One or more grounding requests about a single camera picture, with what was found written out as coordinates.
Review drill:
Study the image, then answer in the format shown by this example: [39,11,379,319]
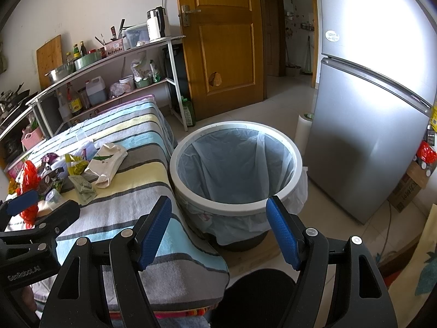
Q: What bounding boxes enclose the red plastic wrapper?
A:
[19,160,41,229]

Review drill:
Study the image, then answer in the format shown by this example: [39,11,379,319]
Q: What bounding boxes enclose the green snack wrapper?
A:
[68,175,97,205]

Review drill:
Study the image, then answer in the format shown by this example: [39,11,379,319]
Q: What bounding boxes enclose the yellow snack wrapper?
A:
[64,154,89,175]

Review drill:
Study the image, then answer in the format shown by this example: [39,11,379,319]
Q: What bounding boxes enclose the clear plastic cup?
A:
[45,188,66,210]

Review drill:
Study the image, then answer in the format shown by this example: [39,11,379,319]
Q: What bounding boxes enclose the dark brown coffee wrapper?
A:
[37,167,64,196]

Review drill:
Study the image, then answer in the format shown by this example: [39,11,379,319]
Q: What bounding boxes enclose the purple snack wrapper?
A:
[42,153,58,165]

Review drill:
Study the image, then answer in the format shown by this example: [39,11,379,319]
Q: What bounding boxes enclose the white round trash bin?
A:
[170,121,308,252]

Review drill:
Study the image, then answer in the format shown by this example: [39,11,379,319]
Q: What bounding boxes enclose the metal kitchen shelf rack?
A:
[1,35,185,139]

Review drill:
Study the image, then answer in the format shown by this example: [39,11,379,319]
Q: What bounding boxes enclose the person's left hand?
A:
[22,286,37,313]

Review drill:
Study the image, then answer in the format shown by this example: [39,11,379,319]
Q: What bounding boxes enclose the pink plastic basket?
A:
[22,127,45,150]

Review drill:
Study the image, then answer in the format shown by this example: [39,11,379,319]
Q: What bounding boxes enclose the black pots on stove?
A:
[1,84,30,113]

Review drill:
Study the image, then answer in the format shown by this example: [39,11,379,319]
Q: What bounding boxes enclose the striped table cloth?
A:
[29,96,230,318]

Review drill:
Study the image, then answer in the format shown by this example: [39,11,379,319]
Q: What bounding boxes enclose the soy sauce bottle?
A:
[67,82,83,116]

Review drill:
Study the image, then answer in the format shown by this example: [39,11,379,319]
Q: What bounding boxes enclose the cardboard box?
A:
[387,162,433,212]

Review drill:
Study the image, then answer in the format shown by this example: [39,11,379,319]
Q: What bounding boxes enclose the steel mixing bowl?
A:
[45,61,76,84]

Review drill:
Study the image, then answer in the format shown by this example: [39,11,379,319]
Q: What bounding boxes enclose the white oil jug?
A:
[85,76,107,106]

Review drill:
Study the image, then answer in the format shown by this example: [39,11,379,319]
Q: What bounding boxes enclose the pink storage box lid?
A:
[93,94,156,116]

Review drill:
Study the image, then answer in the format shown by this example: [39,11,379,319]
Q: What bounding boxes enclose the wooden cutting board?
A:
[36,35,63,90]

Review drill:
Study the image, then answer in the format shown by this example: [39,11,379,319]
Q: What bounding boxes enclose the green enamel basin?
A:
[74,51,102,70]

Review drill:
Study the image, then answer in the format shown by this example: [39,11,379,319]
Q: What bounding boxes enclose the white paper towel roll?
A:
[294,113,313,156]

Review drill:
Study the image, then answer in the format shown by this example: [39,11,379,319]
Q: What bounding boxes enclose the green bottle on floor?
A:
[181,97,196,127]

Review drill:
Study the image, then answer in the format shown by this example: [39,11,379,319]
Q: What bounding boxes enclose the pink utensil basket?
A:
[104,39,125,57]

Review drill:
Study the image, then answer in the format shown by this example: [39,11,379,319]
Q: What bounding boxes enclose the clear plastic storage box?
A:
[125,23,150,48]

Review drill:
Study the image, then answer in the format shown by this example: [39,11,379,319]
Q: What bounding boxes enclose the silver refrigerator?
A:
[305,0,436,223]

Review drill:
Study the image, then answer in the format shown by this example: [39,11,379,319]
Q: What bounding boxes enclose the white electric kettle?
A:
[147,6,170,41]

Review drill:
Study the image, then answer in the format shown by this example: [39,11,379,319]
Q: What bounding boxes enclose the wooden door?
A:
[178,0,265,119]

